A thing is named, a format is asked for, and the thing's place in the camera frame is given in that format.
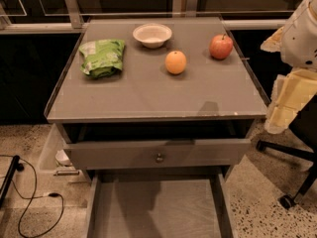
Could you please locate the green chip bag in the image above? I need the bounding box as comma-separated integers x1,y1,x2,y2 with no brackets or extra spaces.
79,39,125,78

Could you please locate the grey open middle drawer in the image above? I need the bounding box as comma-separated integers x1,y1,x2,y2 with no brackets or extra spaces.
83,173,238,238

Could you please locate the red apple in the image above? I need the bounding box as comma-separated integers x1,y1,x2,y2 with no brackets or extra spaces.
209,34,233,60

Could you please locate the black stand leg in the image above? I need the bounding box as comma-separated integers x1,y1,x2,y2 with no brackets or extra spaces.
0,155,24,207

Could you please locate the grey top drawer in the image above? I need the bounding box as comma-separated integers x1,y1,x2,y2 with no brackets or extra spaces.
64,139,251,171

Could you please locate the grey drawer cabinet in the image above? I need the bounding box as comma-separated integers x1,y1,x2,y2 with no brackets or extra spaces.
44,16,274,183

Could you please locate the white paper bowl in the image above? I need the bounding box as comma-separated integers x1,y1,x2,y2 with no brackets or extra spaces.
133,23,172,49

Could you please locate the orange fruit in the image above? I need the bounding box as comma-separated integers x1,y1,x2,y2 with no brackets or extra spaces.
164,51,186,74

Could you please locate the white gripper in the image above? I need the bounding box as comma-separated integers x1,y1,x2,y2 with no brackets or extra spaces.
261,1,317,134

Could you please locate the black office chair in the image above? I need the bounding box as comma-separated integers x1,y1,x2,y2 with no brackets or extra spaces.
256,96,317,209

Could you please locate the metal window bracket left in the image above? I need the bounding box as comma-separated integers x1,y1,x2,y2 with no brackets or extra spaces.
64,0,83,29

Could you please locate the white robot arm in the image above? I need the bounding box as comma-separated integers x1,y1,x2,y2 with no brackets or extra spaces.
261,0,317,134

